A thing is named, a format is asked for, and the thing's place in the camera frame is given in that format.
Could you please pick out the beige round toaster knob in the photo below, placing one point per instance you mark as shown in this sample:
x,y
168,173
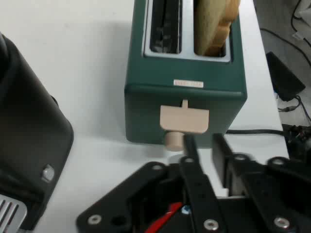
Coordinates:
x,y
173,141

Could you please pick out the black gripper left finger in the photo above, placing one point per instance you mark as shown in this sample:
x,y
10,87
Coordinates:
x,y
194,189

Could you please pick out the beige toaster lever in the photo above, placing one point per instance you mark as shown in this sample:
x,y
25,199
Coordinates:
x,y
184,120

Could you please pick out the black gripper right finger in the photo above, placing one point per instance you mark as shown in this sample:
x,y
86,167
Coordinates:
x,y
267,184

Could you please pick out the dark green two-slot toaster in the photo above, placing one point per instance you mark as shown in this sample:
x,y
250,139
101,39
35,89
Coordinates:
x,y
150,106

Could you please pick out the toast bread slice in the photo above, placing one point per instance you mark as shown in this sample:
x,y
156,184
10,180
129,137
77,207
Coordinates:
x,y
209,26

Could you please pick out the black coffee machine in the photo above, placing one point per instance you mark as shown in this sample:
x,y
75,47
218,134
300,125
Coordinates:
x,y
26,126

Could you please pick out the black flat power adapter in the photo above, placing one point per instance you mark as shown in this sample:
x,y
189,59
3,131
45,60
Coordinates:
x,y
284,75

